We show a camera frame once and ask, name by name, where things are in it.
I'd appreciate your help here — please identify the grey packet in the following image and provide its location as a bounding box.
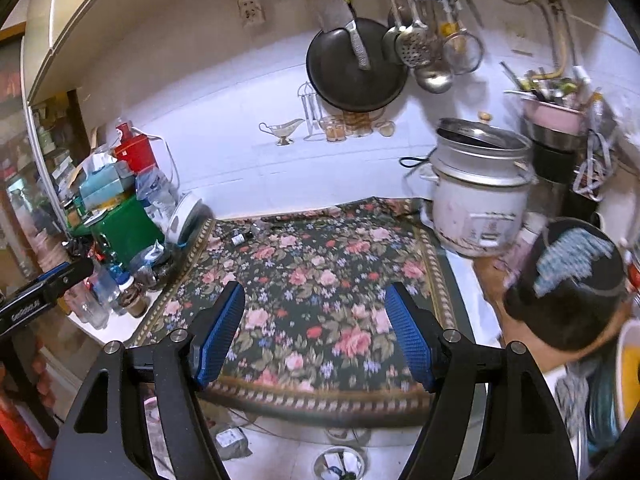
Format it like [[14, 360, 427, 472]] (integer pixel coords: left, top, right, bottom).
[[214, 427, 251, 462]]

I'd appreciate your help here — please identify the white bucket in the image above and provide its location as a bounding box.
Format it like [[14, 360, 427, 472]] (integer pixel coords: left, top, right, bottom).
[[312, 446, 367, 480]]

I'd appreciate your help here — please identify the white round appliance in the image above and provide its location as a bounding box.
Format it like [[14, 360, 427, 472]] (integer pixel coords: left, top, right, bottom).
[[165, 192, 215, 248]]

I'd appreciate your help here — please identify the clear plastic bottle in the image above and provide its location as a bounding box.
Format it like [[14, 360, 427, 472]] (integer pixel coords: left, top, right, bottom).
[[75, 260, 122, 330]]

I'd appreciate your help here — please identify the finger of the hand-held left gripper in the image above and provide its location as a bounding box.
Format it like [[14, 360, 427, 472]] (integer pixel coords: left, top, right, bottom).
[[45, 257, 96, 295]]

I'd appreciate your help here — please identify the clear plastic bag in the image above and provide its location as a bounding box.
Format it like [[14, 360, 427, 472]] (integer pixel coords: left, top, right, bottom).
[[135, 166, 180, 233]]

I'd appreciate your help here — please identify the white cord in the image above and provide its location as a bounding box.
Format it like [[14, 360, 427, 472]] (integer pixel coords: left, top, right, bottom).
[[145, 132, 182, 196]]

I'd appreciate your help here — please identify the teal tissue box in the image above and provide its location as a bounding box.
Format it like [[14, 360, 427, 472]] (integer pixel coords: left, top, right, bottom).
[[79, 162, 137, 211]]

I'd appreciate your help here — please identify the red container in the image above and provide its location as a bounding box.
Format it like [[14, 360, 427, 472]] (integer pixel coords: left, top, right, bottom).
[[114, 121, 153, 176]]

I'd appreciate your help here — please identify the steel slotted skimmer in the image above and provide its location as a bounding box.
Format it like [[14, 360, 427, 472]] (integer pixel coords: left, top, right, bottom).
[[385, 0, 434, 69]]

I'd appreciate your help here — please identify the green box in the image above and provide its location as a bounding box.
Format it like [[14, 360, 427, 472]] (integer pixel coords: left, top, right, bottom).
[[90, 195, 168, 267]]

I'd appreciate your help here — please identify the pink utensil holder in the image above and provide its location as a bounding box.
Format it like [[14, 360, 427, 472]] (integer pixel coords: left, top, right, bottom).
[[520, 92, 592, 137]]

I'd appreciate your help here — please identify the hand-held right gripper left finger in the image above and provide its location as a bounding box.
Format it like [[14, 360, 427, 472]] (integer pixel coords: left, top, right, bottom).
[[47, 281, 247, 480]]

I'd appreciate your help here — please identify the white rice cooker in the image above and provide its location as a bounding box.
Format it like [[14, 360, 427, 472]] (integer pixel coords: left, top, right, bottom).
[[420, 117, 538, 259]]

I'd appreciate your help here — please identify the glass jar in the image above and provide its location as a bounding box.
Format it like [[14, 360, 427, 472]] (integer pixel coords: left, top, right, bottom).
[[320, 115, 349, 142], [348, 110, 374, 139]]

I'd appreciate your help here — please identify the wire mesh strainer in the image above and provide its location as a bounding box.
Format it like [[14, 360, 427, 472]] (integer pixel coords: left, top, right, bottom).
[[430, 0, 486, 77]]

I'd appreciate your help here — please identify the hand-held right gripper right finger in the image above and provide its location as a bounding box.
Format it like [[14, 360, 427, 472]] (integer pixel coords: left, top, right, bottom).
[[384, 281, 579, 480]]

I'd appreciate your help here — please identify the wooden board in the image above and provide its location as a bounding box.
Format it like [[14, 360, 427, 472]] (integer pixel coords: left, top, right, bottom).
[[474, 255, 568, 368]]

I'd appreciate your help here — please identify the wire rack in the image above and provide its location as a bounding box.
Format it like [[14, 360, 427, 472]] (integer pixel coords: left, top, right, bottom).
[[297, 81, 326, 142]]

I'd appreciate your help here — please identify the steel ladle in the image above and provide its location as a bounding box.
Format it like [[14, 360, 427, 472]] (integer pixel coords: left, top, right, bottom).
[[407, 0, 455, 95]]

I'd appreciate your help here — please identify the yellow bowl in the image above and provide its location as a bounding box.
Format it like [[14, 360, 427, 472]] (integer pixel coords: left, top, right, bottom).
[[612, 320, 640, 436]]

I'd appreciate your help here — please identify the floral table mat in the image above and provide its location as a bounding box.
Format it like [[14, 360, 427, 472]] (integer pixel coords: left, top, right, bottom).
[[125, 197, 473, 418]]

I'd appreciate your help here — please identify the steel cleaver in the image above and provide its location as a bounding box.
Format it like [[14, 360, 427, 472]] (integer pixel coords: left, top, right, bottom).
[[299, 0, 374, 72]]

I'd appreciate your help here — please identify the black wok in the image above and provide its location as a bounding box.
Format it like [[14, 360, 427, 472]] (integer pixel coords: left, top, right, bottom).
[[306, 17, 410, 113]]

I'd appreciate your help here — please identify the brown jar with lid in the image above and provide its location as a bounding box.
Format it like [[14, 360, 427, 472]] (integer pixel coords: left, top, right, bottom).
[[117, 280, 149, 319]]

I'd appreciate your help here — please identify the black pot with cloth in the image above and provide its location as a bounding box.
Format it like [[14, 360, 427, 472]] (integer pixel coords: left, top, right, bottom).
[[504, 216, 632, 352]]

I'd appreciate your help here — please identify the black tall container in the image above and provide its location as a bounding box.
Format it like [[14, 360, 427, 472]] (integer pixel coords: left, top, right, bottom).
[[531, 142, 603, 218]]

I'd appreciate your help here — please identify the glass gravy boat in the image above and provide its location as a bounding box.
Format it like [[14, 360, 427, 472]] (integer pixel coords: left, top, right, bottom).
[[258, 118, 306, 147]]

